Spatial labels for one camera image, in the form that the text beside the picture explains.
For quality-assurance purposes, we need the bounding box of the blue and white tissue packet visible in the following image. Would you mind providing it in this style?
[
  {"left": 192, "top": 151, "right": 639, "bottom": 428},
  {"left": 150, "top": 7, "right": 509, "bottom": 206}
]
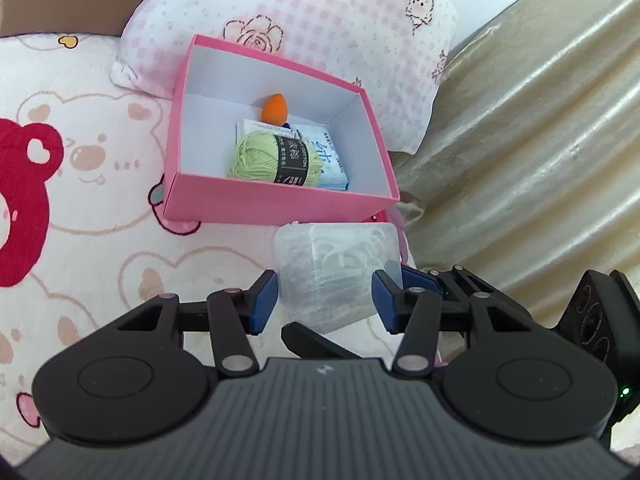
[{"left": 295, "top": 122, "right": 351, "bottom": 192}]

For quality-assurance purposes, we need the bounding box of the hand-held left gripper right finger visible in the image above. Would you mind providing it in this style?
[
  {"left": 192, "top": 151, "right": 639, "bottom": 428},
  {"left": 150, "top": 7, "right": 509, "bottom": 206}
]
[{"left": 372, "top": 269, "right": 538, "bottom": 378}]

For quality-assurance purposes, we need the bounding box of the clear plastic container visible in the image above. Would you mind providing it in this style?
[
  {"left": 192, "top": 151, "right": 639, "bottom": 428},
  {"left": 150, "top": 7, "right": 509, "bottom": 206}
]
[{"left": 272, "top": 222, "right": 403, "bottom": 336}]

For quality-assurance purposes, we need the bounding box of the orange makeup sponge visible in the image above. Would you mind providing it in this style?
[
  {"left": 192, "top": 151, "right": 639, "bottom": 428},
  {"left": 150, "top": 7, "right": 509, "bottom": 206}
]
[{"left": 258, "top": 92, "right": 292, "bottom": 125}]

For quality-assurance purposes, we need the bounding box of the green yarn ball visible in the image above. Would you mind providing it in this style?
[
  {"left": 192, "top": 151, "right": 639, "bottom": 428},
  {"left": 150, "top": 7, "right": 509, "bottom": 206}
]
[{"left": 227, "top": 127, "right": 333, "bottom": 191}]

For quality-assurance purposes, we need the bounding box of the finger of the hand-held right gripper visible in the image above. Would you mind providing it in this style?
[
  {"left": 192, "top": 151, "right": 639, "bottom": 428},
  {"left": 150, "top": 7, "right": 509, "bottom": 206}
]
[
  {"left": 281, "top": 321, "right": 362, "bottom": 361},
  {"left": 400, "top": 264, "right": 535, "bottom": 320}
]

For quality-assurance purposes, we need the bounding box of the pink checked pillow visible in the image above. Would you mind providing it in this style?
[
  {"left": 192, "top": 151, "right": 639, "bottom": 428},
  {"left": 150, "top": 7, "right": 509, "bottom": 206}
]
[{"left": 110, "top": 0, "right": 458, "bottom": 156}]

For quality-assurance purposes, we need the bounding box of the beige shiny cloth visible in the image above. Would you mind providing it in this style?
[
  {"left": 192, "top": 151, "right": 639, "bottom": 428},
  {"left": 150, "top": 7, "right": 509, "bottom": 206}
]
[{"left": 390, "top": 0, "right": 640, "bottom": 461}]

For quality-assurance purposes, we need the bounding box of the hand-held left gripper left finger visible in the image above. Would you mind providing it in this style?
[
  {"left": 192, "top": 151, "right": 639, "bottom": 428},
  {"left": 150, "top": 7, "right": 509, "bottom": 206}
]
[{"left": 116, "top": 269, "right": 279, "bottom": 378}]

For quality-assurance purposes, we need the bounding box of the pink cardboard box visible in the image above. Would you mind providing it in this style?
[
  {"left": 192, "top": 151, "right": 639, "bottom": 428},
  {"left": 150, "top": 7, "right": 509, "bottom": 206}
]
[{"left": 161, "top": 34, "right": 401, "bottom": 225}]

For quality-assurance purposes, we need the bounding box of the pile of white plastic picks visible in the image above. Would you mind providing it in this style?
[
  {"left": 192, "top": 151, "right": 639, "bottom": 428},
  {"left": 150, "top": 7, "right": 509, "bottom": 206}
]
[{"left": 300, "top": 230, "right": 396, "bottom": 311}]

